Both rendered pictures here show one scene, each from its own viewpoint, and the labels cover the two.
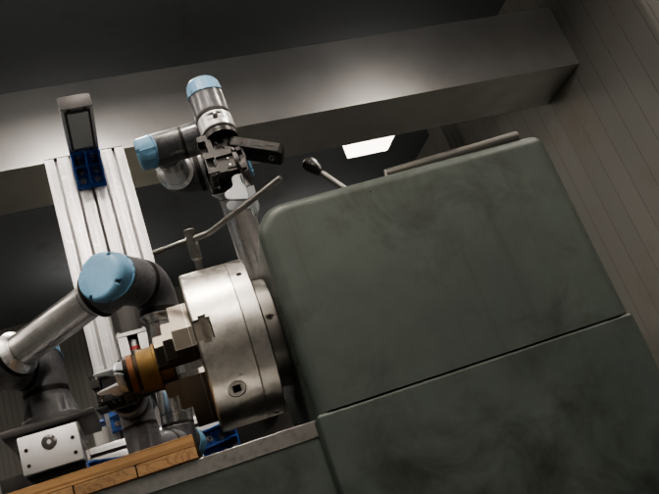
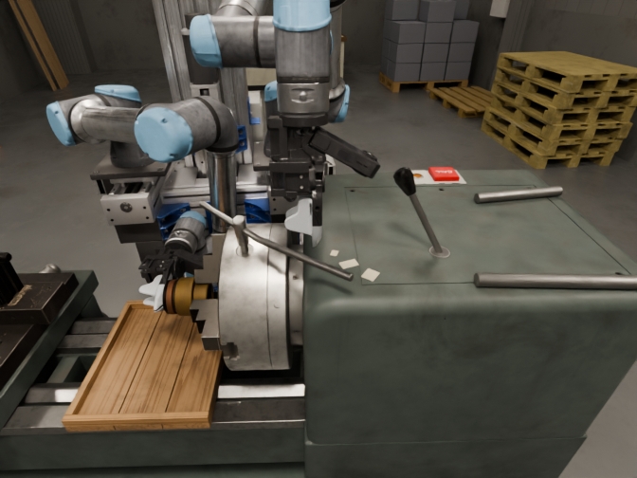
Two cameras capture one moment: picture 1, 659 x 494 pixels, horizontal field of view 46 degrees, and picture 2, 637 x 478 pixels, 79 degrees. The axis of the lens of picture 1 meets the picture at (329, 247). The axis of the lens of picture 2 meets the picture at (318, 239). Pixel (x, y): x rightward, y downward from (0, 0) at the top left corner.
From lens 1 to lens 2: 1.31 m
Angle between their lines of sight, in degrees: 55
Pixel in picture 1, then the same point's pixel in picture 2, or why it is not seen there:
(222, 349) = (245, 364)
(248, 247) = not seen: hidden behind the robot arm
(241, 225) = not seen: hidden behind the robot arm
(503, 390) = (450, 454)
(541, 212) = (597, 368)
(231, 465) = (235, 429)
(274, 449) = (268, 428)
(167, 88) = not seen: outside the picture
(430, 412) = (390, 455)
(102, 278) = (157, 144)
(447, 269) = (470, 390)
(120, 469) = (149, 424)
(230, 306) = (260, 340)
